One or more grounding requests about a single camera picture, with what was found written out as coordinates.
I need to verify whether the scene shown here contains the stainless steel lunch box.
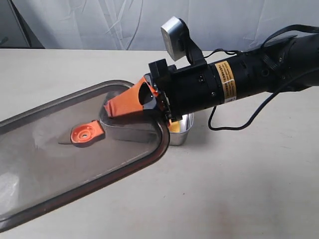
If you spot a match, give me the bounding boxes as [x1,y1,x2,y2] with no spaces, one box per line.
[98,72,195,146]

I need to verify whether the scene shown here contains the black cable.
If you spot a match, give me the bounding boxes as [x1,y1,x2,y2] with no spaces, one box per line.
[206,24,319,131]

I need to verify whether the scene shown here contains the yellow toy cheese wedge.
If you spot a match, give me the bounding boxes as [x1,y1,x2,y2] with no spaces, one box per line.
[168,121,180,133]

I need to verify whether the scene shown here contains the blue-grey backdrop cloth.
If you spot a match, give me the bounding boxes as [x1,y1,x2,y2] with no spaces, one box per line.
[14,0,319,51]

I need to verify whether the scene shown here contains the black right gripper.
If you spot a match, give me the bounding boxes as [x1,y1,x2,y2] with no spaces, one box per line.
[104,59,219,121]

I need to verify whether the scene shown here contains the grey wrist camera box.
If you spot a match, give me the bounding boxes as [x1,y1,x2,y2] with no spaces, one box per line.
[160,16,189,61]

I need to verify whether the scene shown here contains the dark transparent lunch box lid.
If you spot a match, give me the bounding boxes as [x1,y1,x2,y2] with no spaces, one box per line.
[0,80,170,231]

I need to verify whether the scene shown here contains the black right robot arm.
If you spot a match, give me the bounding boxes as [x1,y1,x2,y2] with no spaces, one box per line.
[104,34,319,121]

